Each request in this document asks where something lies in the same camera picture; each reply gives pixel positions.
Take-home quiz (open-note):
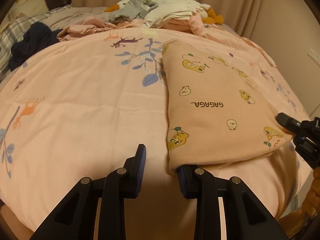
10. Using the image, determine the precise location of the peach cartoon print baby garment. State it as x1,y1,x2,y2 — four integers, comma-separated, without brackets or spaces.
162,39,292,172

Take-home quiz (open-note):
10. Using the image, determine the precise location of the person right hand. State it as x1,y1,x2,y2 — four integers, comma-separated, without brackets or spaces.
302,167,320,219

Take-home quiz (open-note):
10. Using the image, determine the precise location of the pink printed bed blanket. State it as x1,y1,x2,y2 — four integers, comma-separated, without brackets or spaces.
1,23,311,239

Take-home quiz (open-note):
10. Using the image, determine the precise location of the white goose plush toy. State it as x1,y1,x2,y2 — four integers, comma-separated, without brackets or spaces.
105,0,224,28

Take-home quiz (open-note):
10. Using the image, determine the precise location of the peach folded garment stack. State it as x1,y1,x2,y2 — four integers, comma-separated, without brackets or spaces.
161,18,192,34

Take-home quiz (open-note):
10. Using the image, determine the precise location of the white folded garment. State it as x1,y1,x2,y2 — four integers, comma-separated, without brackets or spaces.
143,1,210,28

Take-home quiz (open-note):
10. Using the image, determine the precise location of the dark navy garment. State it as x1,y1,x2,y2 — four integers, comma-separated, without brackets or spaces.
8,22,62,71

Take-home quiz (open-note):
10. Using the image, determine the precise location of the pink crumpled garment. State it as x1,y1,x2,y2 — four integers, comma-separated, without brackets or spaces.
57,17,143,42

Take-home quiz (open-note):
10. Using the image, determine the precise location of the plaid grey pillow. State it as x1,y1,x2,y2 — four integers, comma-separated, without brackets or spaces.
1,4,72,81

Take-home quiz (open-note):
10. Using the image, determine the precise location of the grey small garment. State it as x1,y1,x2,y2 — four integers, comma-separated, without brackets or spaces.
108,0,158,23

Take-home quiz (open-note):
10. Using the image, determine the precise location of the dark brown cushion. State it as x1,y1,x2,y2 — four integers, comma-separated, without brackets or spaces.
44,0,72,10

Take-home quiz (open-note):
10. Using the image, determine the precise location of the white wall socket strip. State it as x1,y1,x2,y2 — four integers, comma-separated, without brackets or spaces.
308,48,320,66

